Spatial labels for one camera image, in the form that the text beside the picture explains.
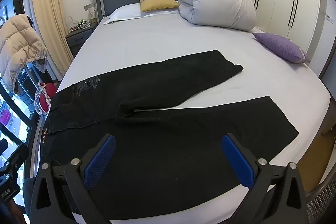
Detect beige puffer jacket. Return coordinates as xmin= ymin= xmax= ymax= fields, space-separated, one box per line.
xmin=0 ymin=13 xmax=48 ymax=93

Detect yellow cushion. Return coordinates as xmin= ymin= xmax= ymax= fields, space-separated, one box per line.
xmin=137 ymin=0 xmax=180 ymax=13

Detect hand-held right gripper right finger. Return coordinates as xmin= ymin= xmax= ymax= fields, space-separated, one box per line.
xmin=222 ymin=133 xmax=307 ymax=224

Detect purple cushion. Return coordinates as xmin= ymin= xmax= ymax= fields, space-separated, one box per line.
xmin=252 ymin=32 xmax=311 ymax=63

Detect cream curtain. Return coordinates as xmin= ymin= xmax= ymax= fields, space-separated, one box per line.
xmin=31 ymin=0 xmax=75 ymax=83

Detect black pants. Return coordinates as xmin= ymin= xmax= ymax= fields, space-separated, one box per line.
xmin=39 ymin=50 xmax=300 ymax=223

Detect bed with white sheet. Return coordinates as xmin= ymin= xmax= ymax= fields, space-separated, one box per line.
xmin=34 ymin=4 xmax=331 ymax=224

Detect grey nightstand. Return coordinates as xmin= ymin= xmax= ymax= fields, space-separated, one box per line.
xmin=65 ymin=23 xmax=98 ymax=58

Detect white pillow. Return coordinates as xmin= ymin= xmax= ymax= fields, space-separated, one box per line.
xmin=143 ymin=9 xmax=181 ymax=18
xmin=103 ymin=3 xmax=143 ymax=25

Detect mesh chair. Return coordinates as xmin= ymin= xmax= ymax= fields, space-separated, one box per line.
xmin=306 ymin=182 xmax=336 ymax=224

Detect red bag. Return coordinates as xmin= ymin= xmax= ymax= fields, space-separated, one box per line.
xmin=35 ymin=81 xmax=58 ymax=116

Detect white wire basket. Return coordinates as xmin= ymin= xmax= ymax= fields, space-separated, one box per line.
xmin=70 ymin=19 xmax=92 ymax=30

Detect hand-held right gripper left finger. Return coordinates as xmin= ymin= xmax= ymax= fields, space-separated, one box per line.
xmin=29 ymin=133 xmax=117 ymax=224

